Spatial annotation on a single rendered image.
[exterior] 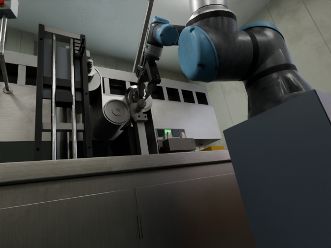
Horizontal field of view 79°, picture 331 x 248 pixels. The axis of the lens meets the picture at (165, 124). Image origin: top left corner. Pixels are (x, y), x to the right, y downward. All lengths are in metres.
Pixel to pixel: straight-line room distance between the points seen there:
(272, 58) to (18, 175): 0.59
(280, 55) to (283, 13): 3.20
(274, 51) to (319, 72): 2.70
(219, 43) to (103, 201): 0.45
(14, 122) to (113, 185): 0.76
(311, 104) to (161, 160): 0.39
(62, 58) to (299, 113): 0.78
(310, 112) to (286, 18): 3.29
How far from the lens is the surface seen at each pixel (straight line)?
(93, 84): 0.98
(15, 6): 1.21
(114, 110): 0.94
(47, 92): 0.80
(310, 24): 3.47
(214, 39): 0.45
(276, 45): 0.54
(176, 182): 0.65
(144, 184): 0.60
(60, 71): 0.86
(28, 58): 1.41
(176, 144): 0.98
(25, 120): 1.22
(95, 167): 0.53
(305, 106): 0.41
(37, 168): 0.52
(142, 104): 0.90
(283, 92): 0.48
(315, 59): 3.29
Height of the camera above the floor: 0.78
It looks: 19 degrees up
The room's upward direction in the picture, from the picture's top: 11 degrees counter-clockwise
